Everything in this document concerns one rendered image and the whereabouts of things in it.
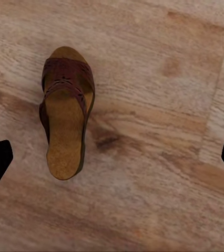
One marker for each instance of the sandal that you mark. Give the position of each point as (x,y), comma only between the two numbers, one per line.
(69,96)

